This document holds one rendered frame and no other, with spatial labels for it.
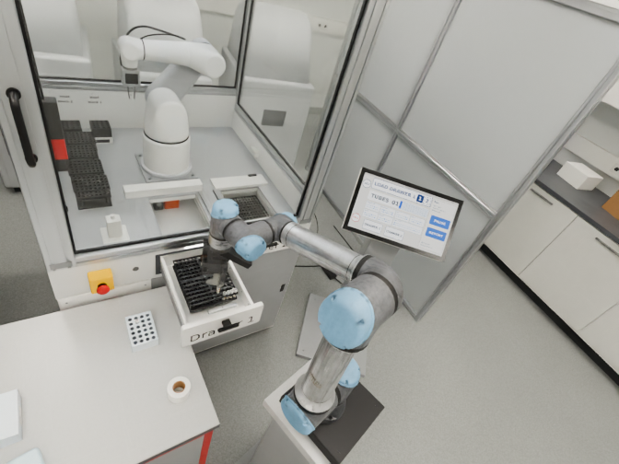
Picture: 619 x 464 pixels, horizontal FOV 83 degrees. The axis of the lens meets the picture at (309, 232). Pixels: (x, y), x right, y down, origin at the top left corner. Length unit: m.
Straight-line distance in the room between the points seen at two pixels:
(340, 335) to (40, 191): 0.87
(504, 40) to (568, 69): 0.40
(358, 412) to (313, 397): 0.38
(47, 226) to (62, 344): 0.41
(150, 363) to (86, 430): 0.24
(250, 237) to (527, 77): 1.73
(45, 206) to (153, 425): 0.71
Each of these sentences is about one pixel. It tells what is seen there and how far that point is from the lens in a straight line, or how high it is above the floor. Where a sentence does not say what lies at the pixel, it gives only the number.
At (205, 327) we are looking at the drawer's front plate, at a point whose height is 0.90.
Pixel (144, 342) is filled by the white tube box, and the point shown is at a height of 0.80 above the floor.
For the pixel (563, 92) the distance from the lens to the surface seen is 2.17.
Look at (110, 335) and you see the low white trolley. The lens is 1.44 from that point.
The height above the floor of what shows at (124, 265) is 0.91.
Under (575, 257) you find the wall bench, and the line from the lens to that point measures 3.55.
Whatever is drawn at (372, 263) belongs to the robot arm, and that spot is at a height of 1.42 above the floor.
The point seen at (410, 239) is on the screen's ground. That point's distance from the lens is 1.75.
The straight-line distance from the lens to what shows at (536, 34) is 2.29.
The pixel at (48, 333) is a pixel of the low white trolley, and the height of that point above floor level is 0.76.
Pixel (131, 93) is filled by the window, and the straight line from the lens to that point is 1.08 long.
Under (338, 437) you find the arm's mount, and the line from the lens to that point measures 1.31.
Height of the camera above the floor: 1.97
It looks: 40 degrees down
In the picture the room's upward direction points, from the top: 20 degrees clockwise
